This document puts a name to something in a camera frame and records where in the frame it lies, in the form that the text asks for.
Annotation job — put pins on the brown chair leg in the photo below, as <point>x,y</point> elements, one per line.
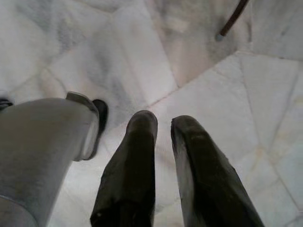
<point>230,22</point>

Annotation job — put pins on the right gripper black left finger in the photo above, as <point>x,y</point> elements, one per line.
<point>127,179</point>

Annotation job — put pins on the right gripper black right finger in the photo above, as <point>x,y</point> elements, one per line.
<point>208,179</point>

